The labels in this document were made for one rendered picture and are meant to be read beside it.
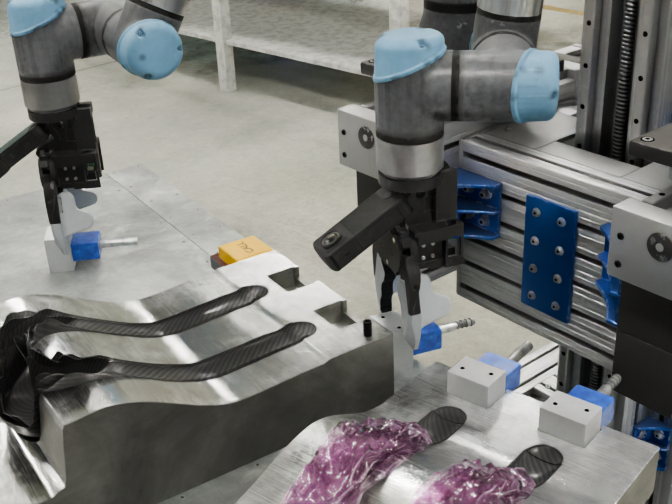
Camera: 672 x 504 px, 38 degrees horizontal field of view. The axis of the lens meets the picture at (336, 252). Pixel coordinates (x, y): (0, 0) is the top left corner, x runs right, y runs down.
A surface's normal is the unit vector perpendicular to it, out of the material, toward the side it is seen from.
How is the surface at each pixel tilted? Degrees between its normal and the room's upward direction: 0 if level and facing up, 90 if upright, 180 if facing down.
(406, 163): 90
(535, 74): 54
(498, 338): 0
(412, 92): 87
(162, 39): 90
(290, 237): 0
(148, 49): 90
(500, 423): 0
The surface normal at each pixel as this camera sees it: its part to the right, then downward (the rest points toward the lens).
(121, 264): -0.04, -0.89
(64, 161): 0.15, 0.44
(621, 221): -0.77, 0.32
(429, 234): 0.36, 0.41
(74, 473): 0.55, 0.36
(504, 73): -0.15, -0.15
